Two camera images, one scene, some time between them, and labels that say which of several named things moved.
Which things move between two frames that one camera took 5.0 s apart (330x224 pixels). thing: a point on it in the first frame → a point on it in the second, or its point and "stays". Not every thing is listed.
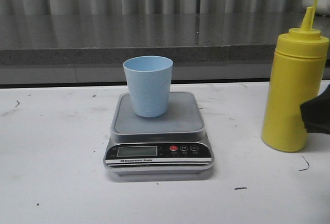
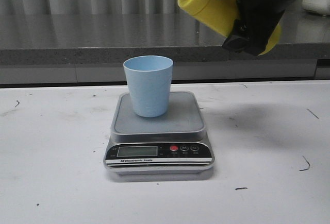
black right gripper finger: (315, 113) → (262, 4)
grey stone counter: (89, 49) stays
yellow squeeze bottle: (297, 75) → (219, 15)
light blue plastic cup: (149, 79) stays
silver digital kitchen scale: (175, 143) stays
